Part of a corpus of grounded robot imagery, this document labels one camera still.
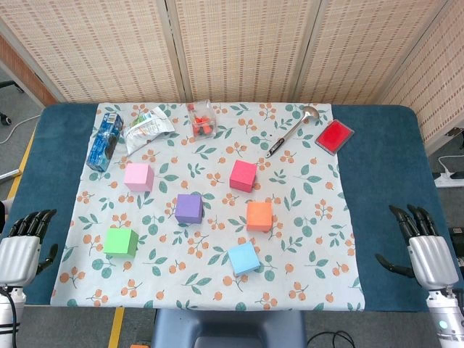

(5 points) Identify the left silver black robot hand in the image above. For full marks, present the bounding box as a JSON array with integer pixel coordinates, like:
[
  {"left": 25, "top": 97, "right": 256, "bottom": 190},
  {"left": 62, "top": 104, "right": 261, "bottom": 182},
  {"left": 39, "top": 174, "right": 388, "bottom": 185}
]
[{"left": 0, "top": 208, "right": 59, "bottom": 289}]

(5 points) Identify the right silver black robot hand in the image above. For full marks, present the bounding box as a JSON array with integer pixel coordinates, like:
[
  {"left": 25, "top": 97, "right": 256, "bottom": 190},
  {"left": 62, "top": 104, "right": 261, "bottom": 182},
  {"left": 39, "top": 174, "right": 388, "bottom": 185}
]
[{"left": 375, "top": 204, "right": 460, "bottom": 291}]

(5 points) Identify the green foam cube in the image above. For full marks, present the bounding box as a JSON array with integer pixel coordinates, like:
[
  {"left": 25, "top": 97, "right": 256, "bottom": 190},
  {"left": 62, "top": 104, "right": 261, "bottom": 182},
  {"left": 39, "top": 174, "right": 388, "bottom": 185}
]
[{"left": 103, "top": 227, "right": 139, "bottom": 259}]

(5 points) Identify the pink foam cube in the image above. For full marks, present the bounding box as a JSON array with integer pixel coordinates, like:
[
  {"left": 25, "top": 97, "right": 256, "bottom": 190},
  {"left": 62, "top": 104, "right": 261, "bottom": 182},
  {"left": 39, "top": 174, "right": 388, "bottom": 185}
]
[{"left": 123, "top": 162, "right": 155, "bottom": 192}]

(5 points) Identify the orange foam cube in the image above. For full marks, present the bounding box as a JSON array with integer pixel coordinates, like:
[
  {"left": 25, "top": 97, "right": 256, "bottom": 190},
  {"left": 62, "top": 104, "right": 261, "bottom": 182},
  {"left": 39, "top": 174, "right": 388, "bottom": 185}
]
[{"left": 246, "top": 201, "right": 273, "bottom": 233}]

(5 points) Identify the red foam cube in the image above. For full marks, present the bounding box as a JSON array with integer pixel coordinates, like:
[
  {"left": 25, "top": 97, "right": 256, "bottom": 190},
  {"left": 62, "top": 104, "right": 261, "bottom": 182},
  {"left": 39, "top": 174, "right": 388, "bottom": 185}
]
[{"left": 229, "top": 159, "right": 259, "bottom": 192}]

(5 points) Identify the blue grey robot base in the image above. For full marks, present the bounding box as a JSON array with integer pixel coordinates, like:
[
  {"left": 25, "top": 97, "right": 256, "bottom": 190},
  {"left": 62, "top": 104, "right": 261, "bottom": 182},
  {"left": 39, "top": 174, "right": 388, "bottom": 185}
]
[{"left": 151, "top": 310, "right": 308, "bottom": 348}]

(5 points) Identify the white power strip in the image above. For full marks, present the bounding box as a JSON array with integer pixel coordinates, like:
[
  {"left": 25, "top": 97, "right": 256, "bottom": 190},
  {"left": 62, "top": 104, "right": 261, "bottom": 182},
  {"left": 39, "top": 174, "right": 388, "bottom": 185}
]
[{"left": 433, "top": 173, "right": 464, "bottom": 189}]

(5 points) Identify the dark blue table cover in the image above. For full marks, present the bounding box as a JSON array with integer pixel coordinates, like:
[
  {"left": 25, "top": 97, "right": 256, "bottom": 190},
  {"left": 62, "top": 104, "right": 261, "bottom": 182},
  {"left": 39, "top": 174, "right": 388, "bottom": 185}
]
[{"left": 0, "top": 103, "right": 458, "bottom": 315}]

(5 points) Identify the blue cookie package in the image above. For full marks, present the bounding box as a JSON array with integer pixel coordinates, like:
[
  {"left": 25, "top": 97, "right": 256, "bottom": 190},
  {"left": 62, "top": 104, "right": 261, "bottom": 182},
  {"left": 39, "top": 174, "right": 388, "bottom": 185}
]
[{"left": 86, "top": 111, "right": 124, "bottom": 173}]

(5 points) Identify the red ink pad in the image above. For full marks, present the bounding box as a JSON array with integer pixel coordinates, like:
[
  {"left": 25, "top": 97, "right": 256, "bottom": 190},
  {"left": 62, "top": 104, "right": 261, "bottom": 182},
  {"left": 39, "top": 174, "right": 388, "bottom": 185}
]
[{"left": 314, "top": 118, "right": 355, "bottom": 157}]

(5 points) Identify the black office chair base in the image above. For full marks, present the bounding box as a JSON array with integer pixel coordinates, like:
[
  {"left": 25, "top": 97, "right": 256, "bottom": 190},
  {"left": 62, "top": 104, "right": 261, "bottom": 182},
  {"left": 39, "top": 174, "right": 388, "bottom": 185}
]
[{"left": 0, "top": 80, "right": 25, "bottom": 127}]

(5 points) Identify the purple foam cube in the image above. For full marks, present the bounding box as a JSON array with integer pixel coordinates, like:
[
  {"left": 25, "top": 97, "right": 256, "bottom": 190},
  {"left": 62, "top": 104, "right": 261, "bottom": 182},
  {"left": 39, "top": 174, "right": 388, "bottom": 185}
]
[{"left": 174, "top": 194, "right": 204, "bottom": 225}]

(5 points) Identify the silver crumpled snack bag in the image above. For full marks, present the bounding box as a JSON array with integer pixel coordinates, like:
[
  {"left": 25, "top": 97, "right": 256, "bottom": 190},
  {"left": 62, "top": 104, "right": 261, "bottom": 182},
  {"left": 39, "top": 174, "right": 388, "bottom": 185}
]
[{"left": 122, "top": 106, "right": 175, "bottom": 157}]

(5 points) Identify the floral patterned tablecloth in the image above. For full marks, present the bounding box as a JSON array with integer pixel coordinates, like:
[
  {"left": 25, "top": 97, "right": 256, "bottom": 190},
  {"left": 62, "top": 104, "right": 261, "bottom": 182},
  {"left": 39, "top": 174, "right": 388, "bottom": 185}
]
[{"left": 49, "top": 102, "right": 365, "bottom": 312}]

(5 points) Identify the light blue foam cube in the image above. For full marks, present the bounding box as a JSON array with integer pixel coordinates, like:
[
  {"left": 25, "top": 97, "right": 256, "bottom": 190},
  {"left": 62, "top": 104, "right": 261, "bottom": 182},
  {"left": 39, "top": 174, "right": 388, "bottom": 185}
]
[{"left": 227, "top": 241, "right": 262, "bottom": 276}]

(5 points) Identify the clear box with red pieces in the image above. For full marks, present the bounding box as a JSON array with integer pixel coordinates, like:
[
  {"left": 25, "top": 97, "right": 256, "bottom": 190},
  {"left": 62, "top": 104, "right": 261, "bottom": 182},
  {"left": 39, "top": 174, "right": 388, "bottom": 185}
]
[{"left": 186, "top": 99, "right": 218, "bottom": 141}]

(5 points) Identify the bamboo folding screen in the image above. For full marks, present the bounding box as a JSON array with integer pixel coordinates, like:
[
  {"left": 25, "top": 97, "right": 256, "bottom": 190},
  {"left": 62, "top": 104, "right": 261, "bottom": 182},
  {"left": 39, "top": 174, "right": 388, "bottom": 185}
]
[{"left": 0, "top": 0, "right": 464, "bottom": 148}]

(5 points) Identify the white power cable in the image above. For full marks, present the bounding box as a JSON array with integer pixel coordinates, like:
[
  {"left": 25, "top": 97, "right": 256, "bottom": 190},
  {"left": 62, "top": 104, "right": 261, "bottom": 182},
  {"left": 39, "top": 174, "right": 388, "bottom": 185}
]
[{"left": 437, "top": 154, "right": 464, "bottom": 175}]

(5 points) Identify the black floor cable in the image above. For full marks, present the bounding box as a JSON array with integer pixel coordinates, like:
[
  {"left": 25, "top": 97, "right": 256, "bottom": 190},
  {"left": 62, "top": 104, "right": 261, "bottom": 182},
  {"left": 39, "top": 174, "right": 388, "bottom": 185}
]
[{"left": 307, "top": 329, "right": 355, "bottom": 348}]

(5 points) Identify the white floor cable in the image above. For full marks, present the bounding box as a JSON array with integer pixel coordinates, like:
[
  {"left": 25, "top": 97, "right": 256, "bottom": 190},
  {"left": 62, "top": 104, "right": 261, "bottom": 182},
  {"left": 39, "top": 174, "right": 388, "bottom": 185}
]
[{"left": 0, "top": 114, "right": 41, "bottom": 145}]

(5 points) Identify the metal ladle with black handle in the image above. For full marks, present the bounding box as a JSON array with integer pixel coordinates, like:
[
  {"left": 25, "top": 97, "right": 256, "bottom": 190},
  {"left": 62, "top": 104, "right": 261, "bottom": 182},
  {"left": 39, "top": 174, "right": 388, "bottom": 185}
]
[{"left": 265, "top": 105, "right": 320, "bottom": 159}]

